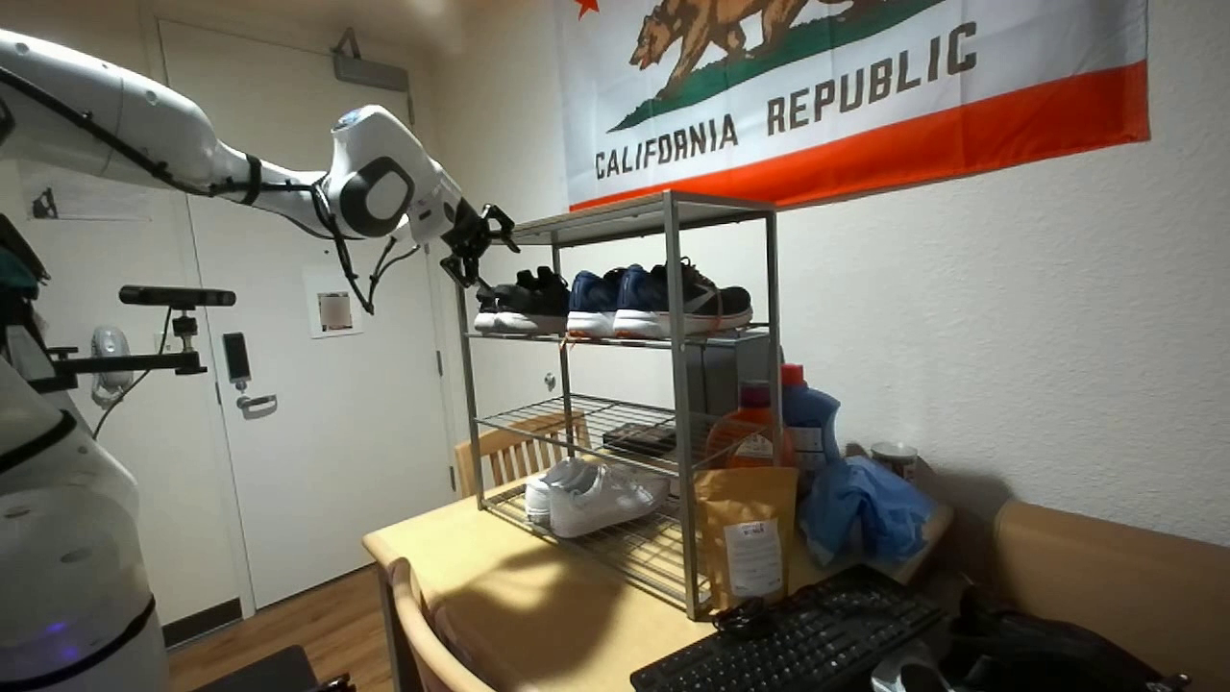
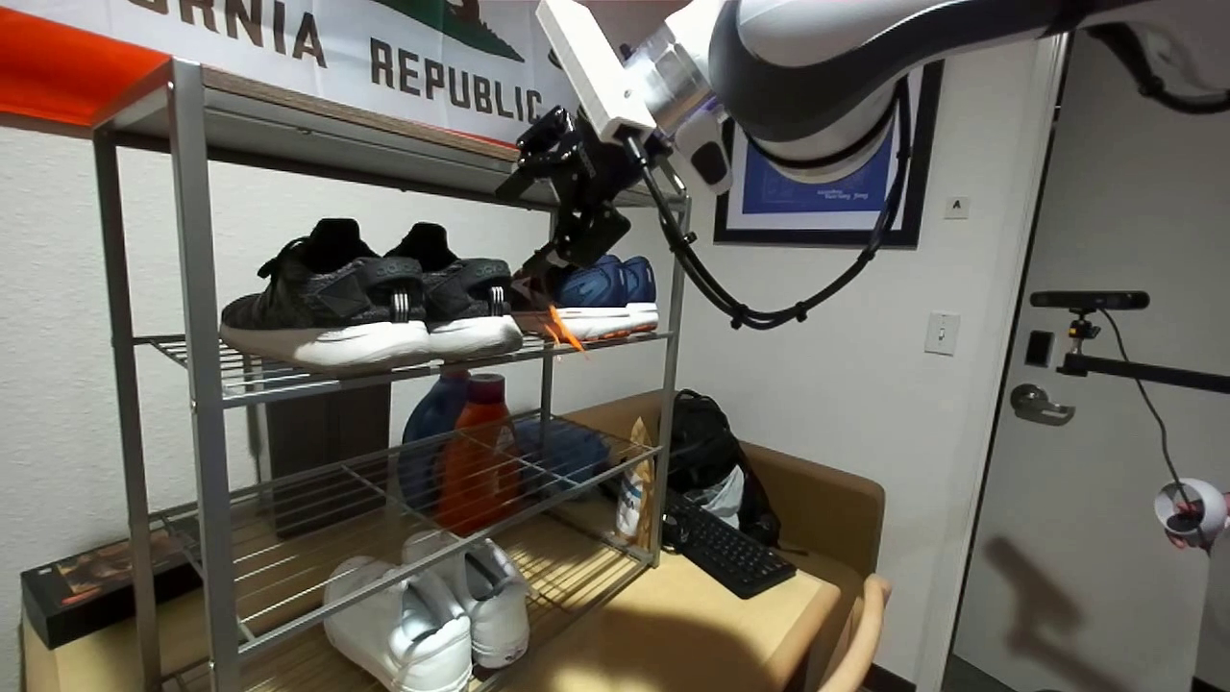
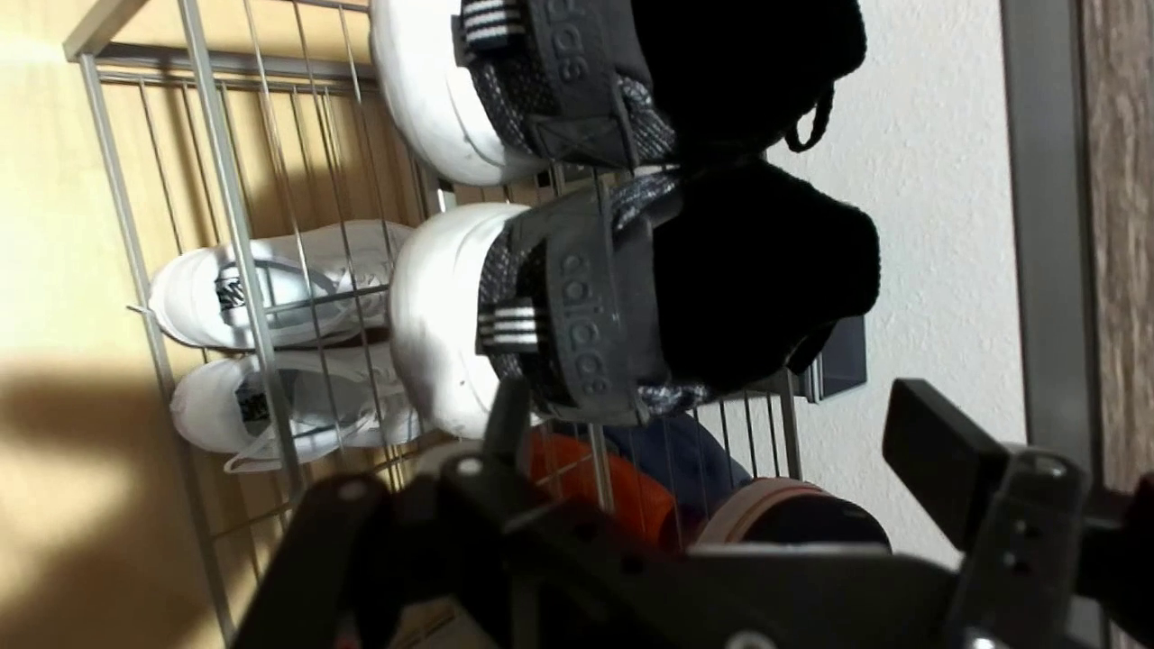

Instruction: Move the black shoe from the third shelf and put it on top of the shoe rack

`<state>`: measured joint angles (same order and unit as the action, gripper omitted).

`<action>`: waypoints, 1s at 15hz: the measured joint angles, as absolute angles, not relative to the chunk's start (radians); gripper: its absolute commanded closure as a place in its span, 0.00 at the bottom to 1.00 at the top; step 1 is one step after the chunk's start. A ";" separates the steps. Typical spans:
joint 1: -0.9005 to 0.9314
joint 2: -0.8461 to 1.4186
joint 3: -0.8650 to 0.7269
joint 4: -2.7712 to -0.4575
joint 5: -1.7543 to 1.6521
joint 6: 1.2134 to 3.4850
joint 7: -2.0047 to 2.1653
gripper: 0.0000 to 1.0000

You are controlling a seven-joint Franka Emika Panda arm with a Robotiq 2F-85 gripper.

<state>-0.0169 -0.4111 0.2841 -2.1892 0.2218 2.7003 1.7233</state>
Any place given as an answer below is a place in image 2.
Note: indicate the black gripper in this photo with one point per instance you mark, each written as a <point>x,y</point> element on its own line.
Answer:
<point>600,166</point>

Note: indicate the black shoe white sole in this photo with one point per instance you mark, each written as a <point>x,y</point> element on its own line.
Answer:
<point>466,294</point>
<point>321,294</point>

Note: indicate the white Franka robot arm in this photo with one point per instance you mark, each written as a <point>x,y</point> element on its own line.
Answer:
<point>820,62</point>

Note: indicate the blue shoe white sole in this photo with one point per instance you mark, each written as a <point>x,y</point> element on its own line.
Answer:
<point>585,288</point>
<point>638,288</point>

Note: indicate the orange and blue shoe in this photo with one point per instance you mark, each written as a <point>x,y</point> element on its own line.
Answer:
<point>476,453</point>

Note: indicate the grey metal shoe rack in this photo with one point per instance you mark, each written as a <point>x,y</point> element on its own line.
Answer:
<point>198,387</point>

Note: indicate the framed blue poster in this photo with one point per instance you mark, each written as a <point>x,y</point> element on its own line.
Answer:
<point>820,197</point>

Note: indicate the blue bottle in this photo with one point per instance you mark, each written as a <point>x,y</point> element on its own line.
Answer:
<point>428,426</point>

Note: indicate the black backpack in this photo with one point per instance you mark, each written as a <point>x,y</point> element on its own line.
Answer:
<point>711,447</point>

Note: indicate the dark grey box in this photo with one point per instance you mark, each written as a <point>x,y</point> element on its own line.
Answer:
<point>321,442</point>

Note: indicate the black keyboard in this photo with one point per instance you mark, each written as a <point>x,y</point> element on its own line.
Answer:
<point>731,556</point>

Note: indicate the white sneaker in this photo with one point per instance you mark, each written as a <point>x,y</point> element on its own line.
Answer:
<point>407,636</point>
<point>492,608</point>

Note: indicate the black door keypad lock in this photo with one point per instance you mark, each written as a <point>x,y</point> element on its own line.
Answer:
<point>1037,347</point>

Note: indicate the California Republic flag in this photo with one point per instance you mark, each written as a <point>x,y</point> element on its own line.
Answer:
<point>79,71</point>

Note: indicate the wooden chair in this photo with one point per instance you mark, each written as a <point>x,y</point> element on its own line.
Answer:
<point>849,626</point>

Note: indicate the black flat box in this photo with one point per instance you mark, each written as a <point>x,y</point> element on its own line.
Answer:
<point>91,581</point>

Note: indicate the white door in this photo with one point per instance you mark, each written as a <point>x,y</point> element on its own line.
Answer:
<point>1090,576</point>

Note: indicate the white round device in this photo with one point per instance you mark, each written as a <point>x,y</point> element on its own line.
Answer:
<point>1191,512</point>

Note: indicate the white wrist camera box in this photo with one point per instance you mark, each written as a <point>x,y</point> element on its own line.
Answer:
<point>595,62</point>

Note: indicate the white light switch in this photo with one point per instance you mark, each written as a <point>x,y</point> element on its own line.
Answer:
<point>944,330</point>

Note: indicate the black bar camera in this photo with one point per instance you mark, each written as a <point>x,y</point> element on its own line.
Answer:
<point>1090,302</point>

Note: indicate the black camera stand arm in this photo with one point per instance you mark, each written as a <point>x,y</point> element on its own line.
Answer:
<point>1137,369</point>

